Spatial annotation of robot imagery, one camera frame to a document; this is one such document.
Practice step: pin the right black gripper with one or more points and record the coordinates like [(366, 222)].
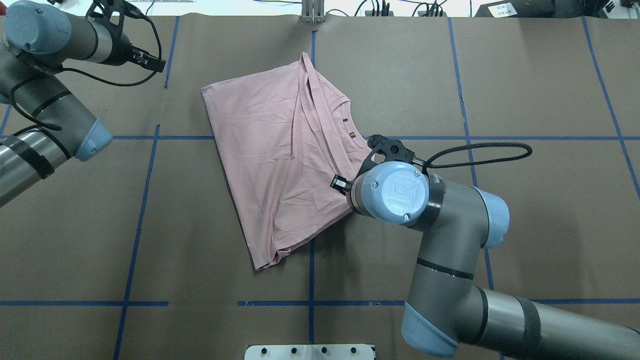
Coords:
[(340, 184)]

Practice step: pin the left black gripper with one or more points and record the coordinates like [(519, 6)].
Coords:
[(123, 53)]

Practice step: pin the pink Snoopy t-shirt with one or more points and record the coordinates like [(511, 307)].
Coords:
[(282, 135)]

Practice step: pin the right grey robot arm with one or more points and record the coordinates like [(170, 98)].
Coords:
[(444, 308)]

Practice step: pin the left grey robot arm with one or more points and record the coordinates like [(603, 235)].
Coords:
[(38, 38)]

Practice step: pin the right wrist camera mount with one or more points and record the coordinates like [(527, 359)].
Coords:
[(392, 150)]

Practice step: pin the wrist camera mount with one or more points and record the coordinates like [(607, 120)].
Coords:
[(112, 13), (392, 150)]

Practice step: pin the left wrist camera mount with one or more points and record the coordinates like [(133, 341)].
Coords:
[(112, 13)]

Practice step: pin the aluminium frame post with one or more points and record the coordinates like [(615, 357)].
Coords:
[(313, 11)]

